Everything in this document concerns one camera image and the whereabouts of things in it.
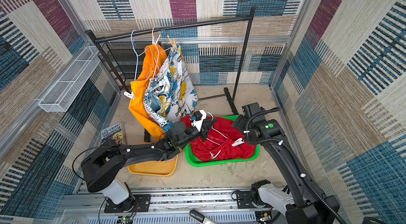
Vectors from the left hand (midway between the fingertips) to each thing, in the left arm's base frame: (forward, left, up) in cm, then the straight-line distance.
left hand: (216, 120), depth 75 cm
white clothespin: (-6, -12, -9) cm, 16 cm away
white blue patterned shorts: (+14, +22, +4) cm, 26 cm away
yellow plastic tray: (-15, +28, -19) cm, 37 cm away
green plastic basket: (-13, +11, -16) cm, 24 cm away
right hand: (-3, -13, -5) cm, 14 cm away
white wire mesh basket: (+6, +69, +10) cm, 70 cm away
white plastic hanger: (-11, +2, -16) cm, 19 cm away
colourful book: (+7, +59, -21) cm, 62 cm away
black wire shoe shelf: (+50, +65, -2) cm, 82 cm away
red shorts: (-6, -2, -14) cm, 15 cm away
